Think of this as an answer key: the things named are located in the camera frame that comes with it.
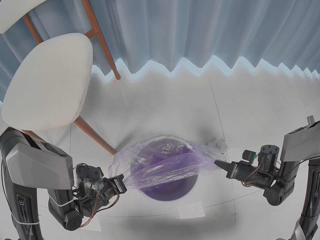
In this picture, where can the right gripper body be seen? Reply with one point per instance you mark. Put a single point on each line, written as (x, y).
(245, 174)

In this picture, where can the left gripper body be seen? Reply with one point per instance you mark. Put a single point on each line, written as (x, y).
(115, 186)

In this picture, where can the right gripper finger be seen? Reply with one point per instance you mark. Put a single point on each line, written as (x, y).
(225, 166)

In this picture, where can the purple plastic bag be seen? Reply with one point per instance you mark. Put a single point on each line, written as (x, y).
(170, 170)

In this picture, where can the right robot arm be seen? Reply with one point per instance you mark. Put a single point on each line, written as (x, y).
(300, 144)

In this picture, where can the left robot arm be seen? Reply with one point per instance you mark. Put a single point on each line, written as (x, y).
(37, 164)

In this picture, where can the white trash bin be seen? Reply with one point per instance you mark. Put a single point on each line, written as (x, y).
(194, 187)

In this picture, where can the crumpled clear wrapper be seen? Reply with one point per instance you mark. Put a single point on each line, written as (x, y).
(220, 144)

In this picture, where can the white padded wooden chair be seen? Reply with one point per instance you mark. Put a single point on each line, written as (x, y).
(50, 79)

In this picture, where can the pale blue curtain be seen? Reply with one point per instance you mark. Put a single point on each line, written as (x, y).
(200, 21)

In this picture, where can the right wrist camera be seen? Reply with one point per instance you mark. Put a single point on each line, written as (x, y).
(247, 155)

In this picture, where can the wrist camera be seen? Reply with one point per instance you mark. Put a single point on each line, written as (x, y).
(247, 155)
(98, 172)

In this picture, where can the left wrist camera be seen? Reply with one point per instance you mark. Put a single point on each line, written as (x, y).
(98, 172)

